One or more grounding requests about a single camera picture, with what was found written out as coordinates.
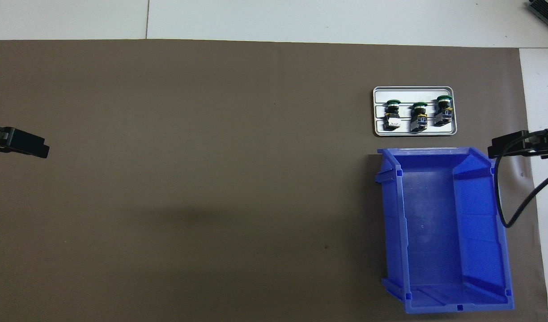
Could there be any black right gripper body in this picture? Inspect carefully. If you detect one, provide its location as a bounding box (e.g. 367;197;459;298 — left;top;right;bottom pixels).
527;128;548;160

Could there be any green push button switch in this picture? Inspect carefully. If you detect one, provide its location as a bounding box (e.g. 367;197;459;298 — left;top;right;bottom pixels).
434;95;454;127
384;100;402;131
410;102;429;133

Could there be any silver metal tray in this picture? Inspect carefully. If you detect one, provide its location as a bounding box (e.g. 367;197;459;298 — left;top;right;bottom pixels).
373;86;458;136

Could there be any blue plastic storage bin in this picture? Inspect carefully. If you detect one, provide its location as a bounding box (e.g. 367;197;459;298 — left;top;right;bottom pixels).
375;147;514;314

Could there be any brown paper table mat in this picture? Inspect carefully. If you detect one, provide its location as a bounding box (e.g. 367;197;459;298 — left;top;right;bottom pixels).
0;39;548;322

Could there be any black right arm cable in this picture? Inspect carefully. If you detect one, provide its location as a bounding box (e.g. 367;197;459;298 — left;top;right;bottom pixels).
494;127;548;229

